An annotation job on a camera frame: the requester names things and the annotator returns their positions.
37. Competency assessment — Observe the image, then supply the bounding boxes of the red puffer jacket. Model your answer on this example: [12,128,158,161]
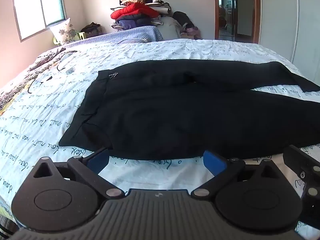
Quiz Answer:
[111,3,160,21]

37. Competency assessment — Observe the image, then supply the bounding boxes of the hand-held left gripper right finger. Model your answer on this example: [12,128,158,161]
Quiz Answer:
[190,150,282,201]

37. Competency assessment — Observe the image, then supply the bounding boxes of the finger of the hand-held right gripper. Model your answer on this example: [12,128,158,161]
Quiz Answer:
[282,145,320,222]

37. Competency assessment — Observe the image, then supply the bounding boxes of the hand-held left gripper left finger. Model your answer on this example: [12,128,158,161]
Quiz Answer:
[31,147,124,201]

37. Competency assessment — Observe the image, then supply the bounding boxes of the script-printed white bed sheet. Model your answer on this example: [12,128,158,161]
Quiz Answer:
[0,39,320,233]

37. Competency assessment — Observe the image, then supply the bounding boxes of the black backpack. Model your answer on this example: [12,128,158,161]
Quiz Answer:
[172,11,196,29]

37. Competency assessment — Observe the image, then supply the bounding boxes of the black cable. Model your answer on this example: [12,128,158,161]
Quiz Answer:
[27,51,78,93]

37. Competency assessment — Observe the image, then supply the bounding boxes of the navy puffer jacket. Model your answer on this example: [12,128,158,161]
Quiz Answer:
[117,15,153,31]

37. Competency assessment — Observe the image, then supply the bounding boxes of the floral white pillow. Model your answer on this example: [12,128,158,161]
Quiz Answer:
[50,17,78,46]

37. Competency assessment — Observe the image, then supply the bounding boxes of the patterned quilt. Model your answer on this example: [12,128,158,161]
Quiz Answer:
[0,47,78,111]

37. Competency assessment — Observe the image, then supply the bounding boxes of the dark brown bag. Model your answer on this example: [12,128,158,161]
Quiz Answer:
[80,22,103,37]

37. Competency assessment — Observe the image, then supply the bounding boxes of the lilac knitted blanket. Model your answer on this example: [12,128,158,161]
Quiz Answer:
[82,26,163,46]

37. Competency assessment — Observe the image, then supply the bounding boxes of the grey cloth bundle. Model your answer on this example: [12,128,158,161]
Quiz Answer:
[153,16,182,40]

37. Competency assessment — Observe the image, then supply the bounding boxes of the green plastic chair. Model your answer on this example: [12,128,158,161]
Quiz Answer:
[52,31,87,47]

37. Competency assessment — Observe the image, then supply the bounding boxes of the black pants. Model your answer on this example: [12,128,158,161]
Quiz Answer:
[58,59,320,161]

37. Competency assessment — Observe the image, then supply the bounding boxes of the white wardrobe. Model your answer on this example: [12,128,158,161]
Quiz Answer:
[259,0,320,87]

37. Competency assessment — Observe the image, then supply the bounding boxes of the sliding glass window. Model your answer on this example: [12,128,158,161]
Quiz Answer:
[11,0,67,42]

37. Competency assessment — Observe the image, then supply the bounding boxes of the wooden door frame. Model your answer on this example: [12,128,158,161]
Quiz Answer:
[213,0,262,44]

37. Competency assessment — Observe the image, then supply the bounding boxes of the purple cloth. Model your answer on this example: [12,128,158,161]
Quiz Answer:
[186,27,202,39]

